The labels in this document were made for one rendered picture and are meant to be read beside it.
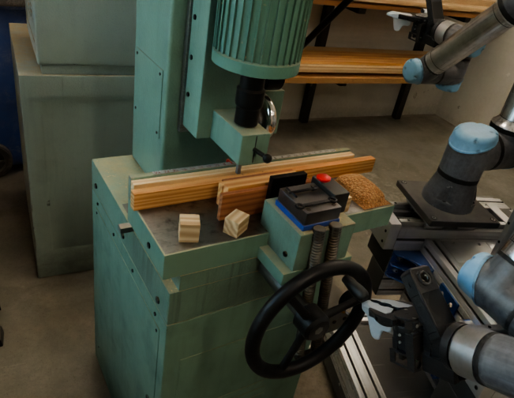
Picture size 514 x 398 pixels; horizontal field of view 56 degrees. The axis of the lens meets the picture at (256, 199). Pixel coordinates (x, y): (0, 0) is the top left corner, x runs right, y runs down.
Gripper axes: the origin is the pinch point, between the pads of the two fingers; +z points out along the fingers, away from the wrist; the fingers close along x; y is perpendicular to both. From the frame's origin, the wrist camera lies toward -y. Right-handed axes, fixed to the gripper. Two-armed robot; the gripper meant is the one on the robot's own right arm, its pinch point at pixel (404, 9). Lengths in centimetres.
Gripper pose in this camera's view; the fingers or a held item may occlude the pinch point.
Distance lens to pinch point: 188.8
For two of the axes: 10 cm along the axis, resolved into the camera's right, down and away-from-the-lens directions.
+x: 9.1, -2.1, 3.6
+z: -4.1, -5.3, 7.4
